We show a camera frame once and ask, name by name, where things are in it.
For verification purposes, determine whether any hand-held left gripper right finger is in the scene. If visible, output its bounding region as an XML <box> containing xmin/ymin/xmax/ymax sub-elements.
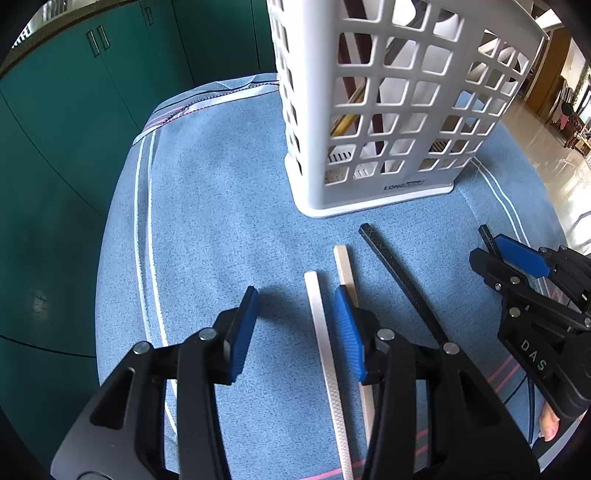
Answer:
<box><xmin>333</xmin><ymin>285</ymin><xmax>541</xmax><ymax>480</ymax></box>

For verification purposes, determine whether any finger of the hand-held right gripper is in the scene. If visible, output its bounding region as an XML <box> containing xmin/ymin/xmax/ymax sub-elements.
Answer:
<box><xmin>468</xmin><ymin>249</ymin><xmax>528</xmax><ymax>302</ymax></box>
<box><xmin>493</xmin><ymin>234</ymin><xmax>591</xmax><ymax>330</ymax></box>

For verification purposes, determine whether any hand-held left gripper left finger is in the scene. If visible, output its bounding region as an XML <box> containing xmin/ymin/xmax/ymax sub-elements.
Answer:
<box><xmin>50</xmin><ymin>286</ymin><xmax>260</xmax><ymax>480</ymax></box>

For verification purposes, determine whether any black chopstick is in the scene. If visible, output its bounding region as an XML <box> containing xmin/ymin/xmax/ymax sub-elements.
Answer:
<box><xmin>358</xmin><ymin>223</ymin><xmax>448</xmax><ymax>347</ymax></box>
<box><xmin>478</xmin><ymin>224</ymin><xmax>504</xmax><ymax>257</ymax></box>

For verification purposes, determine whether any white chopstick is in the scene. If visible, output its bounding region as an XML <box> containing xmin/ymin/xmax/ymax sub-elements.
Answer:
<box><xmin>304</xmin><ymin>271</ymin><xmax>357</xmax><ymax>480</ymax></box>
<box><xmin>333</xmin><ymin>244</ymin><xmax>377</xmax><ymax>446</ymax></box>

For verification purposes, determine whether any white plastic utensil holder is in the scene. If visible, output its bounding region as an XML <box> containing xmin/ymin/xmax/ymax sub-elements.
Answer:
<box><xmin>267</xmin><ymin>0</ymin><xmax>550</xmax><ymax>219</ymax></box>

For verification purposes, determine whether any gold-handled spoon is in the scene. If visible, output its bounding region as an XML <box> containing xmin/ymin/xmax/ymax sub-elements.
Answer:
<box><xmin>331</xmin><ymin>83</ymin><xmax>368</xmax><ymax>137</ymax></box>

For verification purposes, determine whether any dark red chopstick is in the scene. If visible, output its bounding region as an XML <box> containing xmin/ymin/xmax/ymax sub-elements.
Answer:
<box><xmin>338</xmin><ymin>31</ymin><xmax>356</xmax><ymax>100</ymax></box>
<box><xmin>355</xmin><ymin>0</ymin><xmax>372</xmax><ymax>63</ymax></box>

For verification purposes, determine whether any person's right hand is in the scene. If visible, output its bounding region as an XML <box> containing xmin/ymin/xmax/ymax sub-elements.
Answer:
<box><xmin>538</xmin><ymin>401</ymin><xmax>561</xmax><ymax>443</ymax></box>

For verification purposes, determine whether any blue striped cloth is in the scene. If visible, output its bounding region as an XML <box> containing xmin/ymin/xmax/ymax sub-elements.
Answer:
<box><xmin>95</xmin><ymin>74</ymin><xmax>587</xmax><ymax>480</ymax></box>

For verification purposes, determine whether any wooden chair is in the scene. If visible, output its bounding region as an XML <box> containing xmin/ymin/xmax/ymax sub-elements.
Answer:
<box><xmin>547</xmin><ymin>76</ymin><xmax>591</xmax><ymax>155</ymax></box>

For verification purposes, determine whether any grey kitchen countertop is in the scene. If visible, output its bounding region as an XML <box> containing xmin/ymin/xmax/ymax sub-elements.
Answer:
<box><xmin>0</xmin><ymin>0</ymin><xmax>70</xmax><ymax>77</ymax></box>

